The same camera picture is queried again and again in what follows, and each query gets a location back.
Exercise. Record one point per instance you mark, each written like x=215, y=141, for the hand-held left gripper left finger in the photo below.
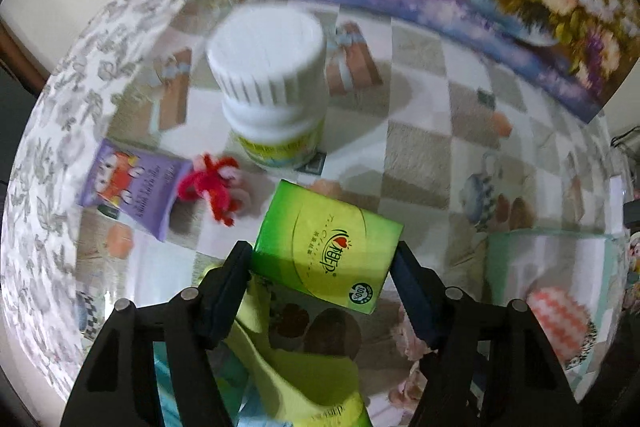
x=234, y=289

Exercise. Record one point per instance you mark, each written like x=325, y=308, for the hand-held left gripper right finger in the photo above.
x=416, y=302

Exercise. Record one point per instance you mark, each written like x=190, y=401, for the green tissue packet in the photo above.
x=325, y=247

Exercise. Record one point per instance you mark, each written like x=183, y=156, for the teal-rimmed white box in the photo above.
x=515, y=272

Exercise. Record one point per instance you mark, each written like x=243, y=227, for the purple tissue packet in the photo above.
x=132, y=187

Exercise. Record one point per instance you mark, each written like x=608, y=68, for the pink fluffy toy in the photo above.
x=412, y=342

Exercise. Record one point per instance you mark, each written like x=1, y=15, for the light blue cloth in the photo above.
x=230, y=382

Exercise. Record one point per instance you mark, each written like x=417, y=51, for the yellow-green cloth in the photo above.
x=290, y=377

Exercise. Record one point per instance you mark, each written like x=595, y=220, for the red plush toy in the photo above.
x=212, y=184

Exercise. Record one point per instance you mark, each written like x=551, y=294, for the pink chevron sponge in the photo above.
x=560, y=322

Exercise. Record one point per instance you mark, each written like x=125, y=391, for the checkered printed tablecloth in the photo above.
x=425, y=142

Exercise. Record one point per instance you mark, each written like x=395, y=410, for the white plastic bottle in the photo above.
x=267, y=72

